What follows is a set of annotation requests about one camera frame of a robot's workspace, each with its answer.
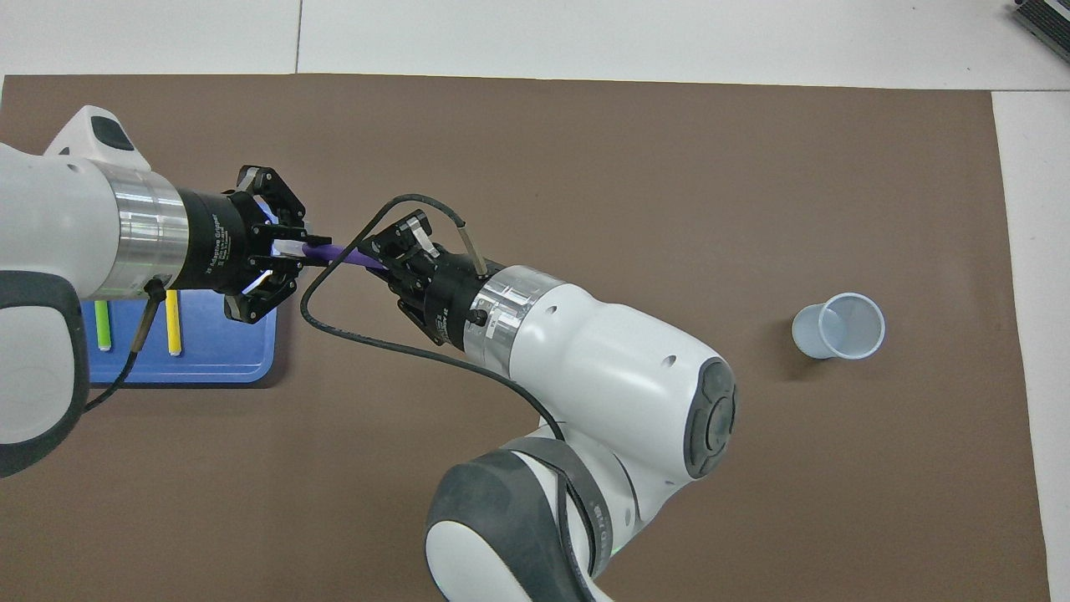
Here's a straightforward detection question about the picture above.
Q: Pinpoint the brown table mat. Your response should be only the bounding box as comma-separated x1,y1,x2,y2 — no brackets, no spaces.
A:
0,74,1052,602

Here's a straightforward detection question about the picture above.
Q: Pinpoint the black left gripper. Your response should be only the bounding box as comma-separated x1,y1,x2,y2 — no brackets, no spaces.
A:
171,165,312,325

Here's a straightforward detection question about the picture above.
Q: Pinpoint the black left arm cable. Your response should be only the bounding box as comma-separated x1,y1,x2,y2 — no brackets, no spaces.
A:
79,278,170,413

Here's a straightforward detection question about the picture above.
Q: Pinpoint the translucent plastic cup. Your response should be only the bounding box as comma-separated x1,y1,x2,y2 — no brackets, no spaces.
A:
791,292,887,361

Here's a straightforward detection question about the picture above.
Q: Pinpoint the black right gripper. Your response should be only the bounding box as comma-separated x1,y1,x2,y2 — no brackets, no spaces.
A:
359,210,494,350

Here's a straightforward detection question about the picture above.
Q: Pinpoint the yellow marker pen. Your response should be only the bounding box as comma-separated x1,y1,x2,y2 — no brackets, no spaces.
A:
165,289,184,358

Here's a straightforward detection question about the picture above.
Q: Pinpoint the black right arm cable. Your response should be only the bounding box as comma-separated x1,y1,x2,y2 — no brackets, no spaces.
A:
298,193,604,579

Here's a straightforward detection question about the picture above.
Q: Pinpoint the blue plastic tray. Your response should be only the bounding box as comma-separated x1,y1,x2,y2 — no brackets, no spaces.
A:
79,288,280,386

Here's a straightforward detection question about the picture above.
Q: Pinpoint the purple marker pen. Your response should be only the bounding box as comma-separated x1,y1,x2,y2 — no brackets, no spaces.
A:
299,240,390,273

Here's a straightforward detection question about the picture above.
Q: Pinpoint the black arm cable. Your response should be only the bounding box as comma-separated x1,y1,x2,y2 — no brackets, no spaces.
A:
79,278,170,413
298,193,604,579

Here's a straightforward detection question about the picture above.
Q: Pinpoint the grey laptop corner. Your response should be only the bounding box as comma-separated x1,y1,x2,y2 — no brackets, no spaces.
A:
1010,0,1070,64

